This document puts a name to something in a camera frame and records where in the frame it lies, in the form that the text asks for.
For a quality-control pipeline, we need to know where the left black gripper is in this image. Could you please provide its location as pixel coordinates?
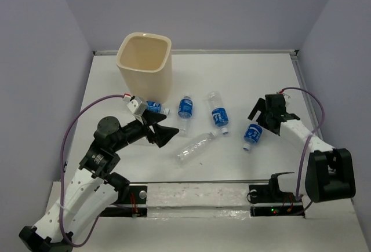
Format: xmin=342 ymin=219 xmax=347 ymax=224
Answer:
xmin=112 ymin=108 xmax=179 ymax=151

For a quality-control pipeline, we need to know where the blue label bottle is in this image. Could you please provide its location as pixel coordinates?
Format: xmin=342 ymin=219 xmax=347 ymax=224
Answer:
xmin=177 ymin=94 xmax=193 ymax=136
xmin=147 ymin=101 xmax=170 ymax=115
xmin=243 ymin=123 xmax=263 ymax=151
xmin=207 ymin=91 xmax=229 ymax=136

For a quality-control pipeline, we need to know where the clear bottle without label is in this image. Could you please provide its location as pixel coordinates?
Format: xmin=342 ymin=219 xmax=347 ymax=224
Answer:
xmin=176 ymin=131 xmax=219 ymax=165

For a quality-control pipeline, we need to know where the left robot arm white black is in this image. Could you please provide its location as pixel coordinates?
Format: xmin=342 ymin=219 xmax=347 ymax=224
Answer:
xmin=19 ymin=110 xmax=179 ymax=251

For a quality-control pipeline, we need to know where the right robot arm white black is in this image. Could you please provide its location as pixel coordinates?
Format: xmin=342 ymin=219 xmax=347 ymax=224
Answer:
xmin=248 ymin=93 xmax=356 ymax=203

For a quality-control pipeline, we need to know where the cream plastic bin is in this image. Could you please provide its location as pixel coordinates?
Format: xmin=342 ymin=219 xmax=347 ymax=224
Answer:
xmin=116 ymin=32 xmax=172 ymax=103

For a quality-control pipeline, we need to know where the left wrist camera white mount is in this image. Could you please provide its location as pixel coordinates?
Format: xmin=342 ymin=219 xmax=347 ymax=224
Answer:
xmin=123 ymin=93 xmax=147 ymax=124

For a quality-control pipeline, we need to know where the aluminium table edge frame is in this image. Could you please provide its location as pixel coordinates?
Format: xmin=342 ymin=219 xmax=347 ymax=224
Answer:
xmin=92 ymin=49 xmax=339 ymax=179

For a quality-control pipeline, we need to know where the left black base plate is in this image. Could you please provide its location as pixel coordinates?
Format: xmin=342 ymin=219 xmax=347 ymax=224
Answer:
xmin=100 ymin=185 xmax=148 ymax=218

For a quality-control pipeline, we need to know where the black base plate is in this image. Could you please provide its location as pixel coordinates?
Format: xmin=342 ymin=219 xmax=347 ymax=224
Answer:
xmin=246 ymin=172 xmax=305 ymax=217
xmin=100 ymin=185 xmax=148 ymax=218

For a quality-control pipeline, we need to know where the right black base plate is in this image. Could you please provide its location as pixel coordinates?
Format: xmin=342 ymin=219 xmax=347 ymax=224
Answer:
xmin=246 ymin=172 xmax=305 ymax=217

